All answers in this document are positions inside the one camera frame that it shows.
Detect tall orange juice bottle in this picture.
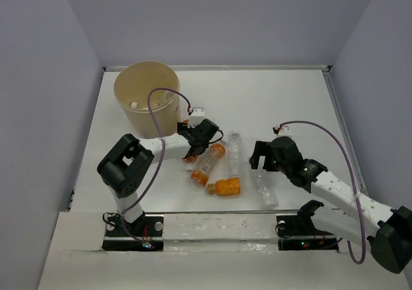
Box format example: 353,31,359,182
191,141,226,186

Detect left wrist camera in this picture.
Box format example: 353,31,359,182
187,107,205,128

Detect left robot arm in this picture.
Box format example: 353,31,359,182
97,119,223,238

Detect clear bottle inside bin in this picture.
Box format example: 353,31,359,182
129,90,174,111

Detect orange bottle with white cap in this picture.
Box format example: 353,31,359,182
177,119,198,169

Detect clear crushed plastic bottle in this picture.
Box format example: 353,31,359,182
227,129,243,179

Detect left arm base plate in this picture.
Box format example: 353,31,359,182
102,212,164,252

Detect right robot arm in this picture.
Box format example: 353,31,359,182
249,136,411,274

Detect short orange bottle yellow cap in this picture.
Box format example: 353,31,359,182
207,177,241,197

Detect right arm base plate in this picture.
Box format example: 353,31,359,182
275,215,339,251

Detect beige plastic bin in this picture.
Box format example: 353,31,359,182
114,61,180,138

